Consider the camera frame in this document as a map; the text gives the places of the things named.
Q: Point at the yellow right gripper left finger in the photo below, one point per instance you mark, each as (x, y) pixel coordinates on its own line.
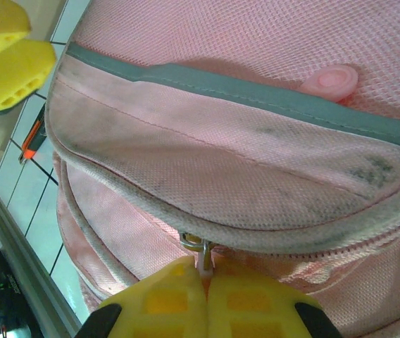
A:
(164, 306)

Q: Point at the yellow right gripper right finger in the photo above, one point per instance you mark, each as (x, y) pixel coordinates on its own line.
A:
(256, 310)

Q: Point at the pink student backpack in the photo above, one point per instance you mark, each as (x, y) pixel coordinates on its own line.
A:
(238, 141)

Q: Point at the orange black utility knife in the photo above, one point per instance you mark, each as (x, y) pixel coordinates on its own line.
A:
(32, 137)

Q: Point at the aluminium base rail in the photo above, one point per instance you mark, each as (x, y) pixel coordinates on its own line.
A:
(20, 253)

